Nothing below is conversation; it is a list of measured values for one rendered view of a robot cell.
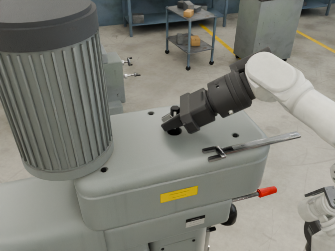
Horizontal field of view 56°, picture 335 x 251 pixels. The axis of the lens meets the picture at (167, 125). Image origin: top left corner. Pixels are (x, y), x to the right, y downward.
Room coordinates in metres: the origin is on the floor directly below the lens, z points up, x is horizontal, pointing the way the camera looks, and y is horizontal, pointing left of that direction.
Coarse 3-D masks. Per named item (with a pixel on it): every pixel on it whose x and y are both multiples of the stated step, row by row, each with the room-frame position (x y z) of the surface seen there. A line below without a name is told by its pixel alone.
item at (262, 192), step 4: (264, 188) 0.60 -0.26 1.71; (268, 188) 0.60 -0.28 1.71; (272, 188) 0.60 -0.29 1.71; (276, 188) 0.60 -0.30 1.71; (256, 192) 0.59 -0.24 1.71; (260, 192) 0.59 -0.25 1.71; (264, 192) 0.59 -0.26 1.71; (268, 192) 0.59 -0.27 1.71; (272, 192) 0.59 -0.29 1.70; (276, 192) 0.60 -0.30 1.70; (244, 196) 0.57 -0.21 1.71; (248, 196) 0.58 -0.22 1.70; (252, 196) 0.58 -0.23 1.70; (260, 196) 0.58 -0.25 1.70; (264, 196) 0.58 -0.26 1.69; (232, 200) 0.56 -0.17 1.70; (236, 200) 0.56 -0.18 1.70; (240, 200) 0.57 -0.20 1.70
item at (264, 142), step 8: (272, 136) 0.59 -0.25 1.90; (280, 136) 0.59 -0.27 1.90; (288, 136) 0.59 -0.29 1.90; (296, 136) 0.59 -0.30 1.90; (240, 144) 0.56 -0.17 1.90; (248, 144) 0.56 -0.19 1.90; (256, 144) 0.56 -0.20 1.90; (264, 144) 0.56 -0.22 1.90; (208, 152) 0.54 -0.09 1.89; (224, 152) 0.53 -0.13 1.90; (232, 152) 0.54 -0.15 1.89; (208, 160) 0.51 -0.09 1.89; (216, 160) 0.51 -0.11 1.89
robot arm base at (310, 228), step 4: (304, 224) 0.72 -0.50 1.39; (308, 224) 0.70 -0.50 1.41; (312, 224) 0.69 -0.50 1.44; (316, 224) 0.67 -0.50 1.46; (320, 224) 0.67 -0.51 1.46; (304, 228) 0.71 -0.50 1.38; (308, 228) 0.69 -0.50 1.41; (312, 228) 0.68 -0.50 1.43; (316, 228) 0.66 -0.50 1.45; (320, 228) 0.65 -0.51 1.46; (304, 232) 0.70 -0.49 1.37; (308, 232) 0.68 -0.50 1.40; (312, 232) 0.67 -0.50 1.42; (316, 232) 0.65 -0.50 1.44; (308, 236) 0.67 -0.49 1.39; (308, 240) 0.66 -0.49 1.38
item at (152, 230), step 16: (208, 208) 0.53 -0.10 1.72; (224, 208) 0.54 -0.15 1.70; (144, 224) 0.48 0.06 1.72; (160, 224) 0.49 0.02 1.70; (176, 224) 0.50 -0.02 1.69; (192, 224) 0.51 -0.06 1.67; (208, 224) 0.53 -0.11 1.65; (112, 240) 0.45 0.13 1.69; (128, 240) 0.46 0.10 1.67; (144, 240) 0.47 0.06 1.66
